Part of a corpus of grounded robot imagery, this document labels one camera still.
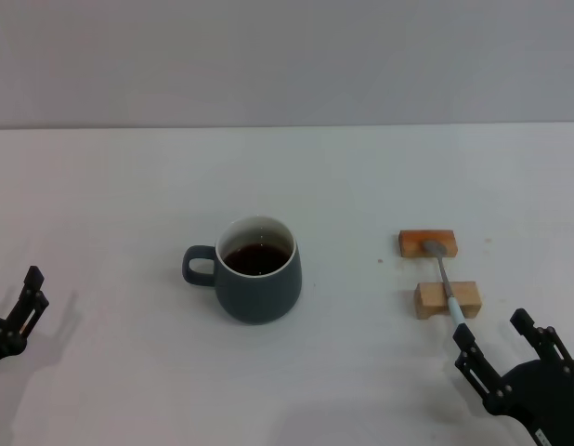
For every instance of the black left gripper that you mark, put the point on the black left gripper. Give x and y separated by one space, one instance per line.
3 341

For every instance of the plain notched wooden block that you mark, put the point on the plain notched wooden block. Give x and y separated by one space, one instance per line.
428 299

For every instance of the grey ceramic coffee cup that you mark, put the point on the grey ceramic coffee cup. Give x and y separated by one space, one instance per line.
259 297

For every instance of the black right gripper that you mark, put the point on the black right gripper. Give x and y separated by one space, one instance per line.
547 399

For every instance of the stained orange wooden block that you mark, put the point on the stained orange wooden block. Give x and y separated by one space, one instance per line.
412 244

